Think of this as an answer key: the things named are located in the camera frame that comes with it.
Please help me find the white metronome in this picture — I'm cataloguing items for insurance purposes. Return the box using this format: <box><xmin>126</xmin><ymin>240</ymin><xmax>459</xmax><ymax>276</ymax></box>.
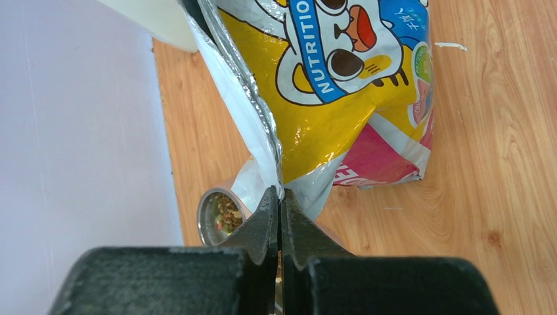
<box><xmin>99</xmin><ymin>0</ymin><xmax>198</xmax><ymax>53</ymax></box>

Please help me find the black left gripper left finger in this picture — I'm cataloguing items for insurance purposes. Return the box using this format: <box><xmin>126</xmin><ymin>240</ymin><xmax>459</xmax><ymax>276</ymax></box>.
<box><xmin>47</xmin><ymin>186</ymin><xmax>280</xmax><ymax>315</ymax></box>

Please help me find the pink double bowl stand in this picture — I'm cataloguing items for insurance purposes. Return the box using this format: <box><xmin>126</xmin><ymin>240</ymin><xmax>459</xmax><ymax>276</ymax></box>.
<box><xmin>197</xmin><ymin>186</ymin><xmax>353</xmax><ymax>265</ymax></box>

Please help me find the steel bowl far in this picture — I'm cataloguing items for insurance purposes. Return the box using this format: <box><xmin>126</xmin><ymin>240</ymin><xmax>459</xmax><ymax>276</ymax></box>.
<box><xmin>197</xmin><ymin>188</ymin><xmax>252</xmax><ymax>246</ymax></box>

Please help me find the pet food bag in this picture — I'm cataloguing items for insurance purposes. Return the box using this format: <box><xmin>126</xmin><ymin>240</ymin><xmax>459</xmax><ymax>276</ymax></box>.
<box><xmin>182</xmin><ymin>1</ymin><xmax>434</xmax><ymax>219</ymax></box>

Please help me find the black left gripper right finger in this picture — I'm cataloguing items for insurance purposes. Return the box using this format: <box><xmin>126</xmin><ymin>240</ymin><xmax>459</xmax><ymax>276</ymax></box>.
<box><xmin>280</xmin><ymin>190</ymin><xmax>499</xmax><ymax>314</ymax></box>

